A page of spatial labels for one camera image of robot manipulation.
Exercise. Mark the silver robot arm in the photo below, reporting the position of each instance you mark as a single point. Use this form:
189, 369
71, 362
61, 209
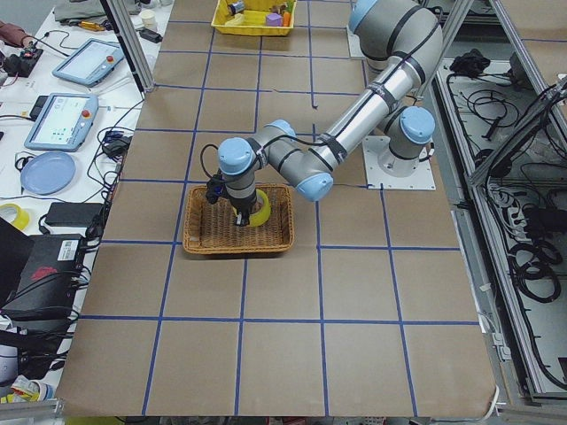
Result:
403, 41

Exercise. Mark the upper teach pendant tablet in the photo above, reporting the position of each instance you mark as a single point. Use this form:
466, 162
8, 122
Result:
90, 63

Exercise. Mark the small black label can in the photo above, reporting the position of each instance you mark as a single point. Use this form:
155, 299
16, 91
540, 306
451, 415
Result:
236, 7

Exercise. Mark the lower teach pendant tablet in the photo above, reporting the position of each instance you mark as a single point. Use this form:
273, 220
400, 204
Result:
63, 123

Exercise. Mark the brown toy figure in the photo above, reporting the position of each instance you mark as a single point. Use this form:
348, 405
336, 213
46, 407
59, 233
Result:
279, 8

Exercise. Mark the yellow toy banana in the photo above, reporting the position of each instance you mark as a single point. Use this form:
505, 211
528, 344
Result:
237, 20

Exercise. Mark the light blue plate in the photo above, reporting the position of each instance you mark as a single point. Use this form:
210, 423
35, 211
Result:
47, 173

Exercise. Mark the yellow clear tape roll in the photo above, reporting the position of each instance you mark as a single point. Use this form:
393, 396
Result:
261, 211

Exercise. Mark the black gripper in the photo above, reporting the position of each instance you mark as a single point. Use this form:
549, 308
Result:
243, 207

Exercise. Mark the brown wicker basket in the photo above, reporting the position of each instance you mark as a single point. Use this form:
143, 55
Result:
210, 229

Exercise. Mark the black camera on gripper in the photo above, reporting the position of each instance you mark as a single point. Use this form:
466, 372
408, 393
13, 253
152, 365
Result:
215, 189

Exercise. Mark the black power adapter brick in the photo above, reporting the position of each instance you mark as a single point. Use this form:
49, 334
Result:
74, 215

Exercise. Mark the aluminium frame post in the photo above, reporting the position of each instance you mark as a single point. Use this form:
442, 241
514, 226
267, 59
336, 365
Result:
117, 13

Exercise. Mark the black computer box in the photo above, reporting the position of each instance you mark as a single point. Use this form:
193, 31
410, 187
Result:
39, 275

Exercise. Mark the teach pendant tablet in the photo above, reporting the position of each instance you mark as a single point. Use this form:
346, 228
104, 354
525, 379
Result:
63, 123
90, 63

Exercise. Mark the yellow plastic tray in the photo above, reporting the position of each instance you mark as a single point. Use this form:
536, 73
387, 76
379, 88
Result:
255, 13

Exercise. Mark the purple foam block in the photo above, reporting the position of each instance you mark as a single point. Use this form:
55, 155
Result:
273, 20

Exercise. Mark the yellow tape roll on desk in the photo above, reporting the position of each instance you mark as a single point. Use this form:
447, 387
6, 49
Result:
15, 215

